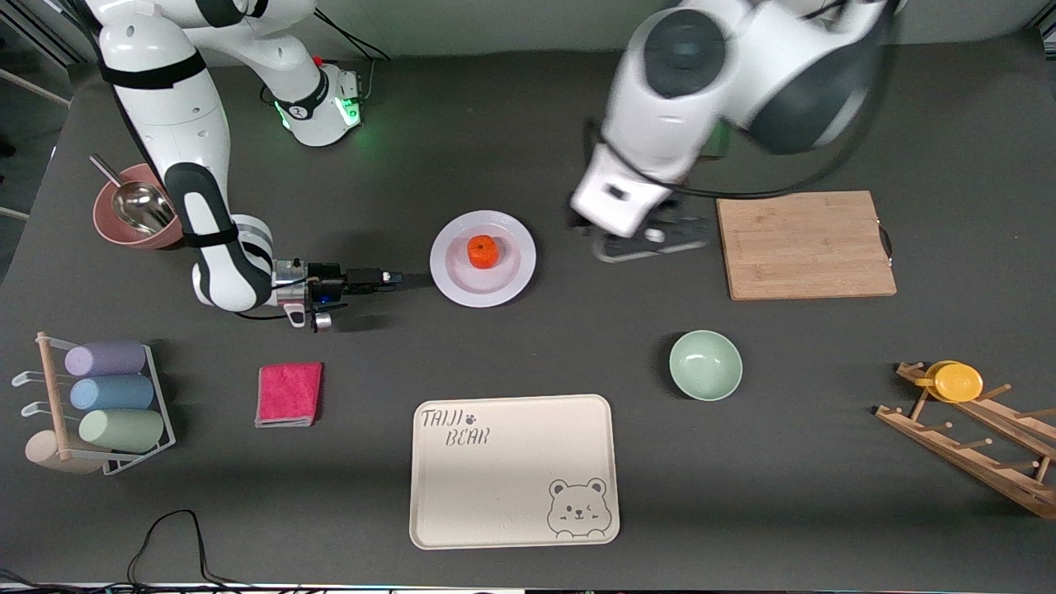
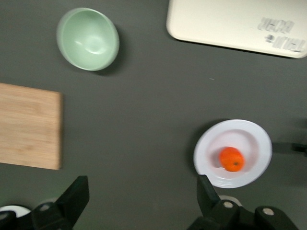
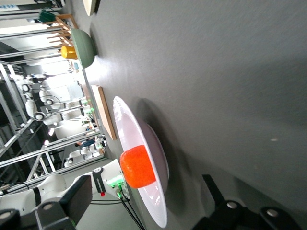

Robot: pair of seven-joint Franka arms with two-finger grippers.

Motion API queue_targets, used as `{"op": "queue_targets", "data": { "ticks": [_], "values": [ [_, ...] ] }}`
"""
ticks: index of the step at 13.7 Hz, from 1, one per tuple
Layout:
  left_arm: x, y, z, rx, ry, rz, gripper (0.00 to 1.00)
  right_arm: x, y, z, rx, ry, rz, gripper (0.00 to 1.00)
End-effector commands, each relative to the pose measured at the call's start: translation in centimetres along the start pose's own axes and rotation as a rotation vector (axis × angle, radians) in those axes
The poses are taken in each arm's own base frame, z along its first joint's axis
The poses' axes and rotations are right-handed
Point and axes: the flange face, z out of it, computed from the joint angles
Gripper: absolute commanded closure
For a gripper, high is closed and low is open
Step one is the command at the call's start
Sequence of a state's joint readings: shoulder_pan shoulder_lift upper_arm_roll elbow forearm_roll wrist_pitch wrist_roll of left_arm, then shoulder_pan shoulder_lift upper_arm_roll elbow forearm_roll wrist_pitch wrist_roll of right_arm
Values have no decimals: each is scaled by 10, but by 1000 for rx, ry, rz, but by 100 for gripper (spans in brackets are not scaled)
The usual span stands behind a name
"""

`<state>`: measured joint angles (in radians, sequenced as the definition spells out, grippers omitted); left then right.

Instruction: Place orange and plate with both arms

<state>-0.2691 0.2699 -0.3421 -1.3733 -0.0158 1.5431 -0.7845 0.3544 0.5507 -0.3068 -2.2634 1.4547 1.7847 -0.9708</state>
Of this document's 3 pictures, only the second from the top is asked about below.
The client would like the orange fruit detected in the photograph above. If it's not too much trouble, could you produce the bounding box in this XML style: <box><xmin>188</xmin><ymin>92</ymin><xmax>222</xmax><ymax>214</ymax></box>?
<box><xmin>218</xmin><ymin>146</ymin><xmax>245</xmax><ymax>173</ymax></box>

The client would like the white round plate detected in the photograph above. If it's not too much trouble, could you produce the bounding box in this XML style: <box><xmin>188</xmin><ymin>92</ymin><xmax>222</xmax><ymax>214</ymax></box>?
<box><xmin>193</xmin><ymin>119</ymin><xmax>273</xmax><ymax>189</ymax></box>

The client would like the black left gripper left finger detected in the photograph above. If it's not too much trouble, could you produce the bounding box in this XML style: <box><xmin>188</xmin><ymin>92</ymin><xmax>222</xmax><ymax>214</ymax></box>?
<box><xmin>0</xmin><ymin>175</ymin><xmax>90</xmax><ymax>230</ymax></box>

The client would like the wooden cutting board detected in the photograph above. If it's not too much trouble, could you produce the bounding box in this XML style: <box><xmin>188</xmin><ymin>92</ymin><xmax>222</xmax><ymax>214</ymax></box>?
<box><xmin>0</xmin><ymin>82</ymin><xmax>64</xmax><ymax>171</ymax></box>

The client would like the pale green bowl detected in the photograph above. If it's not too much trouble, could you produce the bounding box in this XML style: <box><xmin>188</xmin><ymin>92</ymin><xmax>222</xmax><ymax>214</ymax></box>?
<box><xmin>56</xmin><ymin>7</ymin><xmax>120</xmax><ymax>72</ymax></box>

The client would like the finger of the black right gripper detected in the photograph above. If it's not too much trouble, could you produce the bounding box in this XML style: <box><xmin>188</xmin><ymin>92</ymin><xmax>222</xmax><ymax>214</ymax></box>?
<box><xmin>291</xmin><ymin>140</ymin><xmax>307</xmax><ymax>158</ymax></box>

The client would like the cream tray with bear print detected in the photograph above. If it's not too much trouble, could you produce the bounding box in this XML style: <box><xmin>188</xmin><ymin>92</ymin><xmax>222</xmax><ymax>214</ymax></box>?
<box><xmin>165</xmin><ymin>0</ymin><xmax>307</xmax><ymax>59</ymax></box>

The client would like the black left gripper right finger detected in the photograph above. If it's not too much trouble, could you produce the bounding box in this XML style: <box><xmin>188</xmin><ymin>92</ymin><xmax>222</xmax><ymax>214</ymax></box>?
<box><xmin>187</xmin><ymin>174</ymin><xmax>300</xmax><ymax>230</ymax></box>

